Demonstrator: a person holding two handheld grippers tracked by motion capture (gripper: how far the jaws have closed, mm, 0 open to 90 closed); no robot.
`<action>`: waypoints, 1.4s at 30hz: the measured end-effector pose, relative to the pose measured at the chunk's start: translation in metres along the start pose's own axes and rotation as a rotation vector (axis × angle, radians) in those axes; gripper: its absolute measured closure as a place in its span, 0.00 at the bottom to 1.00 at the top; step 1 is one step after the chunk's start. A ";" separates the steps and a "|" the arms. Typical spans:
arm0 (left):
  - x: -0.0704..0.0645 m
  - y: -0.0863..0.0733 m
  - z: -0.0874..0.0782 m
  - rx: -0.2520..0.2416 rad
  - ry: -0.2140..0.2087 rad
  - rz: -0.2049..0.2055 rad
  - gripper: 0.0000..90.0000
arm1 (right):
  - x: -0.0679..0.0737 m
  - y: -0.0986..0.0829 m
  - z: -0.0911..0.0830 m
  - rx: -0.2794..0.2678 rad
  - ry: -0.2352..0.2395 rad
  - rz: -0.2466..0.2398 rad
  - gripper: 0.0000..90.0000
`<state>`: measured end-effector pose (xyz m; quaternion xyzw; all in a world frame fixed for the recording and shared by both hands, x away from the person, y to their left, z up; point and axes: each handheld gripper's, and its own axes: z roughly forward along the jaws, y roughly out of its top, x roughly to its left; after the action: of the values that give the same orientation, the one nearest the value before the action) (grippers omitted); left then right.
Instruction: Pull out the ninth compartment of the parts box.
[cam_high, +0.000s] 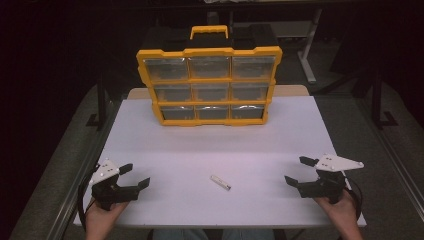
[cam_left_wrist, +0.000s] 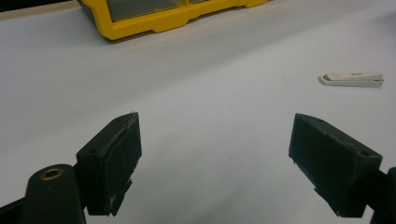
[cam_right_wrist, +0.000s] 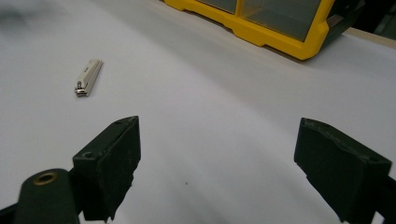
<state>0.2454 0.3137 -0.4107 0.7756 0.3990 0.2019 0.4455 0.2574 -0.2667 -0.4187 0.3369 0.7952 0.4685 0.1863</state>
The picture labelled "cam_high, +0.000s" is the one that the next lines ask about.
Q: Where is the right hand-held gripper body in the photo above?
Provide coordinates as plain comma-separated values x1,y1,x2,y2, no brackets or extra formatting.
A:
295,153,365,205

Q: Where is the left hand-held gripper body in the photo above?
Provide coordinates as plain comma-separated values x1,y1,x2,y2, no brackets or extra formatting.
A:
89,159,141,212

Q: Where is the small white stick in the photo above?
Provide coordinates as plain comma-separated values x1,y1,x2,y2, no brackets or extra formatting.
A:
209,174,232,192

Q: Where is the clear plastic drawer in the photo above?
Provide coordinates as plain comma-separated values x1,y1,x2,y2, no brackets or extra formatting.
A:
230,104,266,120

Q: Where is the yellow black drawer organizer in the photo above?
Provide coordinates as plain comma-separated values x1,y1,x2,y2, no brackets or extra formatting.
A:
135,24,284,127

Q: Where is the person's right hand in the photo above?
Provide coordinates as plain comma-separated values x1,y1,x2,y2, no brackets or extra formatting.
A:
314,190,358,229

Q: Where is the person's left hand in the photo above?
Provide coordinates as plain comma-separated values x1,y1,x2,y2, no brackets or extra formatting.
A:
85,199,129,234

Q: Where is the black metal stand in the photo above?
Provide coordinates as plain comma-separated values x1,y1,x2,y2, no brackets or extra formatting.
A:
371,66,399,129
85,74,111,129

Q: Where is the set of clear organizer drawers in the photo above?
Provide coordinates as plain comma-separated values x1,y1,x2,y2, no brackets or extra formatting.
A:
143,55,277,121

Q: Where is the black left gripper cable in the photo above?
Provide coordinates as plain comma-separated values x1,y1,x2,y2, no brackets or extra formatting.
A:
77,165,101,232

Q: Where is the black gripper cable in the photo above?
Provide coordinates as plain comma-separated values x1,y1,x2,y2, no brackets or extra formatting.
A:
342,171,364,221
77,165,101,232

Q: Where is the aluminium rail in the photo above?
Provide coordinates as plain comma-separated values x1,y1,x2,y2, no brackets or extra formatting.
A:
54,99,123,240
356,99,424,214

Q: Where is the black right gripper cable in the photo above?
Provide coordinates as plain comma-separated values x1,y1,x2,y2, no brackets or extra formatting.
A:
342,171,364,221

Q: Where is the white desk frame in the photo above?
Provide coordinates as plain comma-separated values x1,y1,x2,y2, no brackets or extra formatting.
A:
233,8,324,84

